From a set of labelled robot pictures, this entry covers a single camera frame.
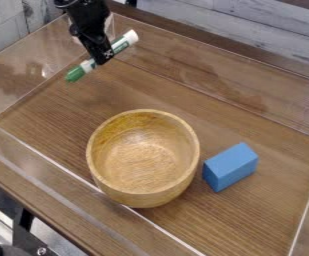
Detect brown wooden bowl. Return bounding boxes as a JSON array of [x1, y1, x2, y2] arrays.
[[86, 109, 200, 208]]

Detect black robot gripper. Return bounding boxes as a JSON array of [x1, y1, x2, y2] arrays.
[[53, 0, 114, 65]]

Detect black table leg bracket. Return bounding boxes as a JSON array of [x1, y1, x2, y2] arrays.
[[12, 208, 59, 256]]

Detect green Expo marker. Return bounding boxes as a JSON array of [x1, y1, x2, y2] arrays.
[[64, 30, 139, 82]]

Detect blue foam block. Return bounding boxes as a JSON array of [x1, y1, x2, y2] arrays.
[[202, 143, 259, 192]]

